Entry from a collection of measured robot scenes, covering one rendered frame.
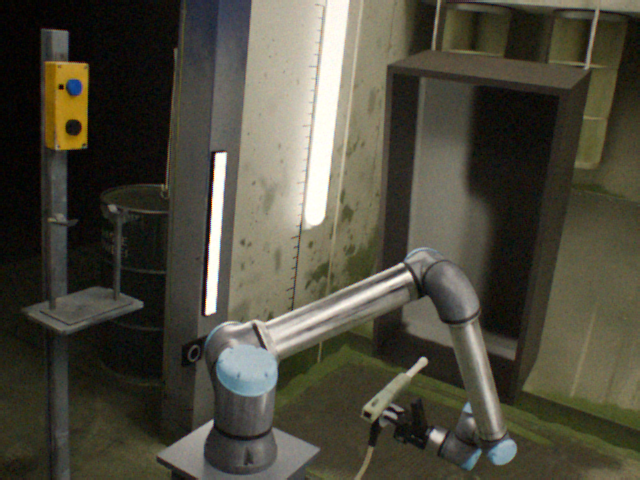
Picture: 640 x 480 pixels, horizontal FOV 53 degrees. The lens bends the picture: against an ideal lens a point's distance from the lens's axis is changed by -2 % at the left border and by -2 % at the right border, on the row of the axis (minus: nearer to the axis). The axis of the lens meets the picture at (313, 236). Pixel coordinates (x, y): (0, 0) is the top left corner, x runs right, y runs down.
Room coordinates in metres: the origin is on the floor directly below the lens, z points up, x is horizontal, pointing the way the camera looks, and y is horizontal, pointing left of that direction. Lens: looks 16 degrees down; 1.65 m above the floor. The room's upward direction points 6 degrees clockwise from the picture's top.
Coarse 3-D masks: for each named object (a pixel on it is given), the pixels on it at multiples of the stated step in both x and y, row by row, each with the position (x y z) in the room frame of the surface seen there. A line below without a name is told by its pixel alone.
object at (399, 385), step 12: (420, 360) 2.28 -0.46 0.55; (408, 372) 2.18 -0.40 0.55; (396, 384) 2.06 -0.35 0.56; (408, 384) 2.12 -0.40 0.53; (384, 396) 1.97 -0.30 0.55; (396, 396) 2.03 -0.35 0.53; (372, 408) 1.89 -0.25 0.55; (384, 408) 1.94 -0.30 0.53; (372, 420) 1.88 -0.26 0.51; (372, 432) 1.98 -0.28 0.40; (372, 444) 1.98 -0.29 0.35
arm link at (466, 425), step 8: (464, 408) 1.86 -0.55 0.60; (464, 416) 1.84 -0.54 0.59; (472, 416) 1.82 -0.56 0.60; (464, 424) 1.83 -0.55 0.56; (472, 424) 1.80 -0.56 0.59; (456, 432) 1.85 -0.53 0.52; (464, 432) 1.82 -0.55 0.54; (472, 432) 1.78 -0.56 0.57; (464, 440) 1.82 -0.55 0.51; (472, 440) 1.81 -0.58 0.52
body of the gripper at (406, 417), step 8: (400, 416) 1.94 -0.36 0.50; (408, 416) 1.95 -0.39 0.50; (408, 424) 1.91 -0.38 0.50; (400, 432) 1.93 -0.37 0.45; (408, 432) 1.91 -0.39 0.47; (416, 432) 1.91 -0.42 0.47; (424, 432) 1.90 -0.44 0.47; (408, 440) 1.92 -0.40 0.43; (416, 440) 1.91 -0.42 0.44; (424, 440) 1.88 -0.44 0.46; (424, 448) 1.89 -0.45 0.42
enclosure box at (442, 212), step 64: (448, 64) 2.27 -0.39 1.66; (512, 64) 2.30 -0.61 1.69; (384, 128) 2.29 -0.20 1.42; (448, 128) 2.54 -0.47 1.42; (512, 128) 2.41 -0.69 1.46; (576, 128) 2.19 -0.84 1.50; (384, 192) 2.32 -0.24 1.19; (448, 192) 2.58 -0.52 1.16; (512, 192) 2.44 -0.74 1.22; (384, 256) 2.44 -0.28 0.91; (448, 256) 2.61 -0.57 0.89; (512, 256) 2.47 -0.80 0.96; (384, 320) 2.53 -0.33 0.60; (512, 320) 2.50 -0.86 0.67; (512, 384) 2.16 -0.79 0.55
